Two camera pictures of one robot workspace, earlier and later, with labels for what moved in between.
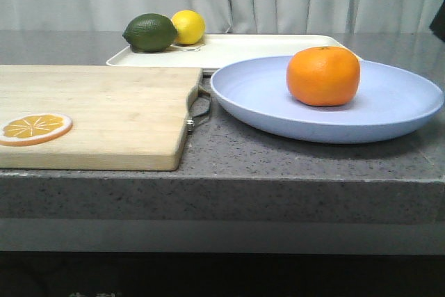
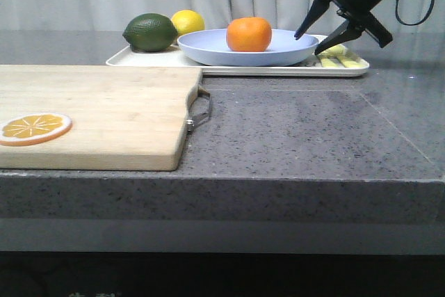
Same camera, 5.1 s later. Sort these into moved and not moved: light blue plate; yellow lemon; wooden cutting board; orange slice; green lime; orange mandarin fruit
Moved: orange mandarin fruit; light blue plate
Not moved: green lime; orange slice; wooden cutting board; yellow lemon
